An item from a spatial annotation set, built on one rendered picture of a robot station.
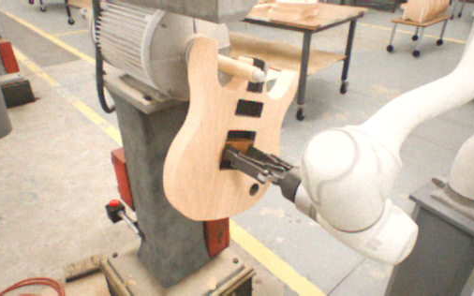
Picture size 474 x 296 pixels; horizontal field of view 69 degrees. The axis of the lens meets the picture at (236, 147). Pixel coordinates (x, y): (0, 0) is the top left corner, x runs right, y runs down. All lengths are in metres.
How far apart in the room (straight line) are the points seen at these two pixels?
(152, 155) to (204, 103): 0.45
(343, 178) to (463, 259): 1.04
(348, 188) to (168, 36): 0.57
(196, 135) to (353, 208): 0.37
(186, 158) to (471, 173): 0.95
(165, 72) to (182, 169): 0.26
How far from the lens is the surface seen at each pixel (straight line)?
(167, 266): 1.47
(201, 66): 0.70
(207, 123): 0.74
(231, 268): 1.58
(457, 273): 1.51
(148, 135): 1.10
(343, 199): 0.48
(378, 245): 0.61
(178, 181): 0.75
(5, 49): 4.27
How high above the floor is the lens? 1.50
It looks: 31 degrees down
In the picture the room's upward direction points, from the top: straight up
